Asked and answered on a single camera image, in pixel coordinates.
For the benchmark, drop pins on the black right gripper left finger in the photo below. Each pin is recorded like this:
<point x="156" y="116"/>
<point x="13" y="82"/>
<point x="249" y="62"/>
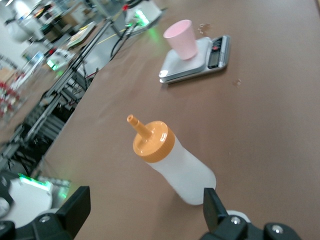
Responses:
<point x="77" y="205"/>

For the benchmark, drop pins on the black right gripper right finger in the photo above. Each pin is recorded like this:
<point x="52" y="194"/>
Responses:
<point x="212" y="210"/>

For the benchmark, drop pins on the squeeze bottle orange cap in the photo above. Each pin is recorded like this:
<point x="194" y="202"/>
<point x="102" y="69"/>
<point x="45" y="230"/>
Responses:
<point x="180" y="170"/>

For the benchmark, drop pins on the pink plastic cup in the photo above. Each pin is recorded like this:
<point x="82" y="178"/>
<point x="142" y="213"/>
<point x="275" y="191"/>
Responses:
<point x="182" y="42"/>

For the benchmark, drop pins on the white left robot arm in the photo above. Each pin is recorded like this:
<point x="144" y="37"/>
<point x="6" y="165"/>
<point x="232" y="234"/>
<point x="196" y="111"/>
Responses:
<point x="150" y="10"/>

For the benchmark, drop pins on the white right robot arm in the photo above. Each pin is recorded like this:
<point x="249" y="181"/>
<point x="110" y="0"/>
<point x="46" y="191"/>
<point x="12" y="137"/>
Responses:
<point x="27" y="202"/>

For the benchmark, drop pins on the silver digital kitchen scale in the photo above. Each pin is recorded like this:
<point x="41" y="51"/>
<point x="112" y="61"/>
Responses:
<point x="190" y="67"/>

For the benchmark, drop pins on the white background machine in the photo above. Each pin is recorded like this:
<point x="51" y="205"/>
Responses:
<point x="22" y="30"/>

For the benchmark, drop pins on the aluminium table frame rail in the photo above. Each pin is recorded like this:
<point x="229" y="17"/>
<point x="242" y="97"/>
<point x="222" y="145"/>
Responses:
<point x="75" y="63"/>

